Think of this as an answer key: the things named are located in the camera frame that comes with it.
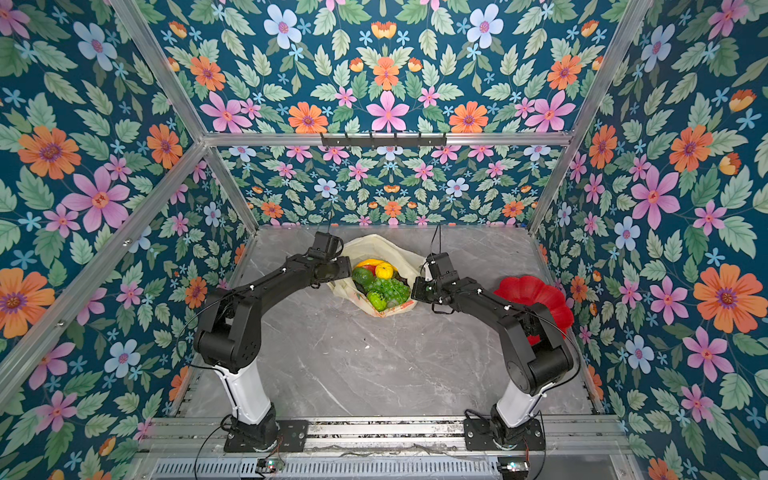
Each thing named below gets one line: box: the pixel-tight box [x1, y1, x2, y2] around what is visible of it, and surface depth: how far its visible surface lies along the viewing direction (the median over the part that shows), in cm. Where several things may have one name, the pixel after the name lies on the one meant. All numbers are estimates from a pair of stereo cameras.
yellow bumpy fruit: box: [375, 262, 393, 280], surface depth 102 cm
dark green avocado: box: [352, 267, 375, 288], surface depth 98 cm
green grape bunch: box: [366, 277, 411, 307], surface depth 98 cm
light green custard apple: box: [367, 292, 387, 311], surface depth 94 cm
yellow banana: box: [356, 258, 385, 268], surface depth 107 cm
